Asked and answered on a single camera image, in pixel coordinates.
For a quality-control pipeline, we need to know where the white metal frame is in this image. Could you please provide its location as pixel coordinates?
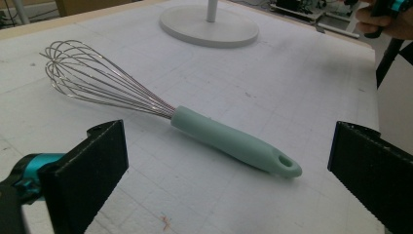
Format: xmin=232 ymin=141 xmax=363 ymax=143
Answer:
xmin=314 ymin=12 xmax=362 ymax=39

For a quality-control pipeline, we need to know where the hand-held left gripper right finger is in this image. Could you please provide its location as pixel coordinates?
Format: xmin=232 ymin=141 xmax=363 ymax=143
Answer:
xmin=326 ymin=120 xmax=413 ymax=234

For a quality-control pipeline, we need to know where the whisk with mint green handle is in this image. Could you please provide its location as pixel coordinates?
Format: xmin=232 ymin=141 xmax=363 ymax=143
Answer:
xmin=39 ymin=39 xmax=304 ymax=179

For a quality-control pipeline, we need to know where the dark equipment clutter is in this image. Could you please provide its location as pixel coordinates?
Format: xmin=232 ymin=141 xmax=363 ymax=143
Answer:
xmin=269 ymin=0 xmax=325 ymax=21

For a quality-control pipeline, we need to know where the white stand pole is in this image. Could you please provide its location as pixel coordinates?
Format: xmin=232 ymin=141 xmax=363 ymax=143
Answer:
xmin=12 ymin=0 xmax=31 ymax=25

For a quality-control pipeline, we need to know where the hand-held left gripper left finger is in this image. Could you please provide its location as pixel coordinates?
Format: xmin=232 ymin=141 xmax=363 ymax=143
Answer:
xmin=13 ymin=119 xmax=130 ymax=234

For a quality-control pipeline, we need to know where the white stand with round base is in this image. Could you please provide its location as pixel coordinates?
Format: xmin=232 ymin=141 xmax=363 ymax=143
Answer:
xmin=159 ymin=0 xmax=260 ymax=49

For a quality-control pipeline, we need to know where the black bar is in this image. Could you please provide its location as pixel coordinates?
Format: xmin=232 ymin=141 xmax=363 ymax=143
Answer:
xmin=375 ymin=38 xmax=407 ymax=89

